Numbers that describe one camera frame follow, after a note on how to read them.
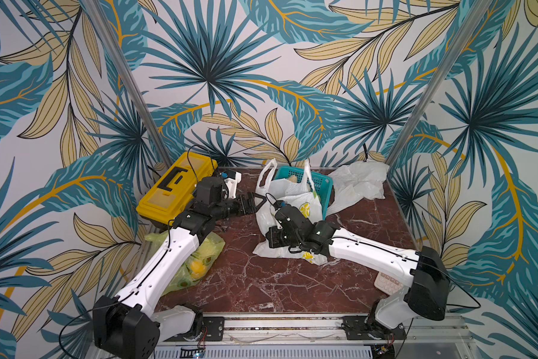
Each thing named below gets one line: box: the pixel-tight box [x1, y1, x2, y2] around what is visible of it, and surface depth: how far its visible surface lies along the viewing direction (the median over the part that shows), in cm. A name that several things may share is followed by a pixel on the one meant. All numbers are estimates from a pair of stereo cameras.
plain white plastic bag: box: [325, 161, 391, 217], surface depth 100 cm
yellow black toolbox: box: [135, 151, 219, 227], surface depth 90 cm
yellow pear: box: [190, 260, 207, 279], surface depth 81 cm
